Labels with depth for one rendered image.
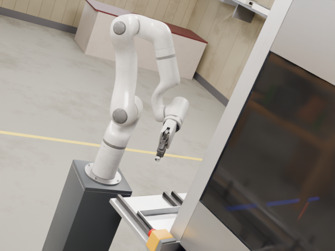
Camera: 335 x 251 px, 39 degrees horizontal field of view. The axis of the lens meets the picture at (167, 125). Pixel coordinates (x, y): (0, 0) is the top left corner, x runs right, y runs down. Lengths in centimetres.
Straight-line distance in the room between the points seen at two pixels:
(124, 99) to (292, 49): 90
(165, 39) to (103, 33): 544
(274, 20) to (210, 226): 73
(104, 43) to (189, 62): 159
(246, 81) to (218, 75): 643
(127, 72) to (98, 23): 531
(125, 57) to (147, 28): 16
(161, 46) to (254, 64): 61
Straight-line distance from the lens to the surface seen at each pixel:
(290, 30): 152
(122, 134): 223
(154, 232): 178
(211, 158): 167
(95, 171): 232
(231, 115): 162
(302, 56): 148
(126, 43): 207
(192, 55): 823
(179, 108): 213
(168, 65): 208
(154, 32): 208
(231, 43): 794
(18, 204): 351
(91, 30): 745
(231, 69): 777
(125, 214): 210
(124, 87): 214
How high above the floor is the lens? 198
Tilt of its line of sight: 20 degrees down
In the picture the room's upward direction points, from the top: 22 degrees clockwise
